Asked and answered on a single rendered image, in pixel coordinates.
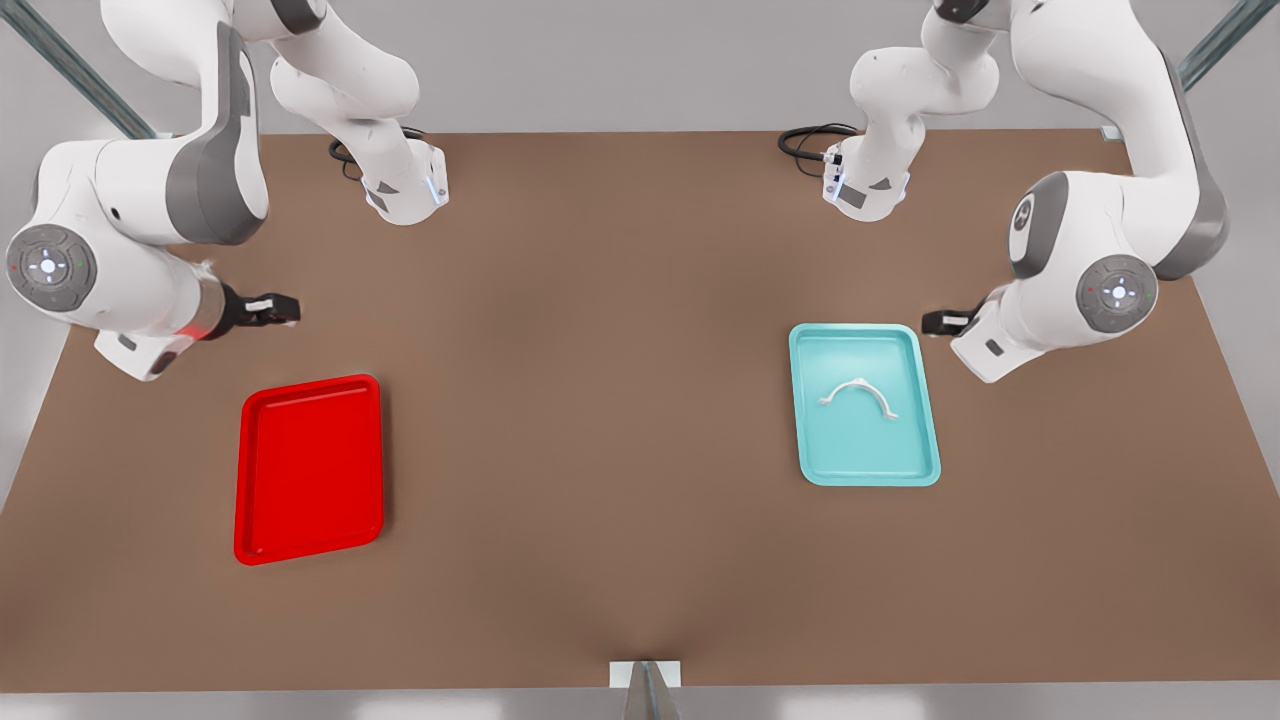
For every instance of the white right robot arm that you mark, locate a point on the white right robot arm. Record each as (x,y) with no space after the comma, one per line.
(150,180)

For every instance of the silver frame post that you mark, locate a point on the silver frame post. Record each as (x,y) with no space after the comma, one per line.
(75,65)
(648,690)
(1215,40)

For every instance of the teal rectangular tray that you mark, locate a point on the teal rectangular tray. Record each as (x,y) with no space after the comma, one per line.
(864,404)

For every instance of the red rectangular tray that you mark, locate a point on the red rectangular tray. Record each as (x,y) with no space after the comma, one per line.
(309,468)

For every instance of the white drainage pipe clamp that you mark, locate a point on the white drainage pipe clamp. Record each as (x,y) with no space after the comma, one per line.
(859,392)

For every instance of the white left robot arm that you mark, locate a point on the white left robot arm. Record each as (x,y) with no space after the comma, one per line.
(1090,230)

